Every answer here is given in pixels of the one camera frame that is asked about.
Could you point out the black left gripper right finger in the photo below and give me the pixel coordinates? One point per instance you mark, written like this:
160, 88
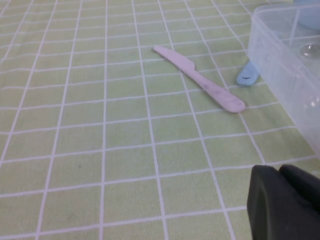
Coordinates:
305, 187

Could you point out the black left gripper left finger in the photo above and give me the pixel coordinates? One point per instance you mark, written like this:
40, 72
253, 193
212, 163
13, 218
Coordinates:
275, 212

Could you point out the clear plastic egg box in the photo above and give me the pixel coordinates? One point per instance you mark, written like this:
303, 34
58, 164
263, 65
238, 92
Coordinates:
275, 75

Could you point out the light blue plastic utensil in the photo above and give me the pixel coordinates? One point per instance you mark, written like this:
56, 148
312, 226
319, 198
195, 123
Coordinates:
246, 78

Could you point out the pink plastic knife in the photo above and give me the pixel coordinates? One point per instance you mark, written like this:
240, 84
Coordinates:
212, 90

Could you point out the light blue cup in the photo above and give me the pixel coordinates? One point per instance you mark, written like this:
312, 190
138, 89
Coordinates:
310, 12

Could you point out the green checked tablecloth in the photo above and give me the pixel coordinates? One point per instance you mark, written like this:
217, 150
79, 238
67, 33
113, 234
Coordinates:
100, 150

